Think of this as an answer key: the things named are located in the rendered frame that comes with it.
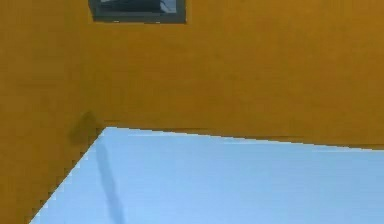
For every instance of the grey framed window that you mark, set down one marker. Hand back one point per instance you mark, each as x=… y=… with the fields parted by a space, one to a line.
x=137 y=16

